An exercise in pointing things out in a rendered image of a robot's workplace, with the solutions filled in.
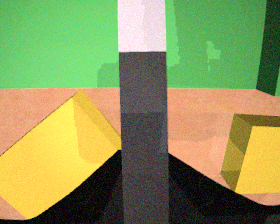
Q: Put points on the yellow rectangular block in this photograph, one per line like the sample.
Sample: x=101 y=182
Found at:
x=251 y=161
x=56 y=155

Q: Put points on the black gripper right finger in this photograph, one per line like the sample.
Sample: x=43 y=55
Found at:
x=196 y=199

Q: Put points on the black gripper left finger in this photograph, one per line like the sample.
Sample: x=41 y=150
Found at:
x=98 y=200

